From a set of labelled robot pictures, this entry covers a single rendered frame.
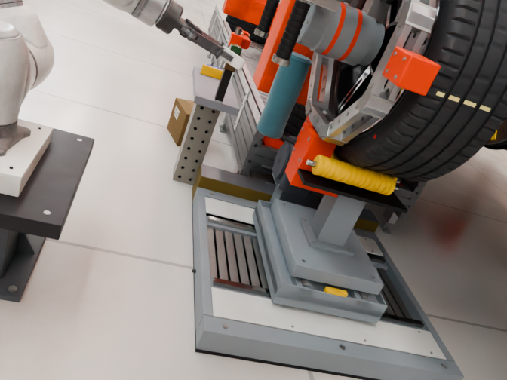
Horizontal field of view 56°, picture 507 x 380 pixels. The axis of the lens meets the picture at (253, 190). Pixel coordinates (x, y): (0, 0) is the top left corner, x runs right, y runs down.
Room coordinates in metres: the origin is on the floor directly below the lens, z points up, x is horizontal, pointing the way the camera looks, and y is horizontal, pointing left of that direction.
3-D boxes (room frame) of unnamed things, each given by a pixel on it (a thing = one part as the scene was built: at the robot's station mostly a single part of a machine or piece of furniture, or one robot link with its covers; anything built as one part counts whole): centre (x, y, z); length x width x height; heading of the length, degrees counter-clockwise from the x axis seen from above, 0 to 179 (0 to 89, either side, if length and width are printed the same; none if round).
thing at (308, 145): (1.42, -0.16, 0.48); 0.16 x 0.12 x 0.17; 107
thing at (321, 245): (1.45, -0.28, 0.32); 0.40 x 0.30 x 0.28; 17
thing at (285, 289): (1.48, -0.28, 0.13); 0.50 x 0.36 x 0.10; 17
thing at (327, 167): (1.32, -0.25, 0.51); 0.29 x 0.06 x 0.06; 107
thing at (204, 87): (1.91, 0.30, 0.44); 0.43 x 0.17 x 0.03; 17
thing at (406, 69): (1.10, -0.22, 0.85); 0.09 x 0.08 x 0.07; 17
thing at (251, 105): (3.11, 0.40, 0.28); 2.47 x 0.09 x 0.22; 17
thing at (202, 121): (1.94, 0.31, 0.21); 0.10 x 0.10 x 0.42; 17
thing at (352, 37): (1.38, -0.05, 0.85); 0.21 x 0.14 x 0.14; 107
